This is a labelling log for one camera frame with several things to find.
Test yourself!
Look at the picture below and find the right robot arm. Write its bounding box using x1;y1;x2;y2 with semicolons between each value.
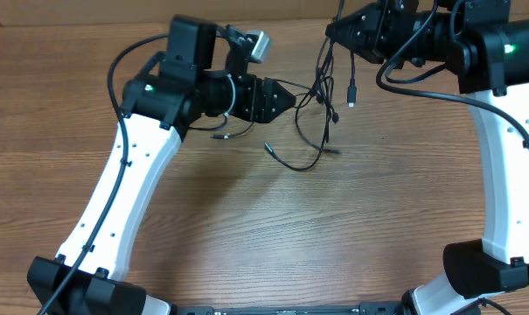
325;1;529;314

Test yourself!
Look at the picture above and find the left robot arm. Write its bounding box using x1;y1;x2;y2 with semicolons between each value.
27;15;296;315

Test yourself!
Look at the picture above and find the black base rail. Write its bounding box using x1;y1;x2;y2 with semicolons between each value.
171;301;414;315

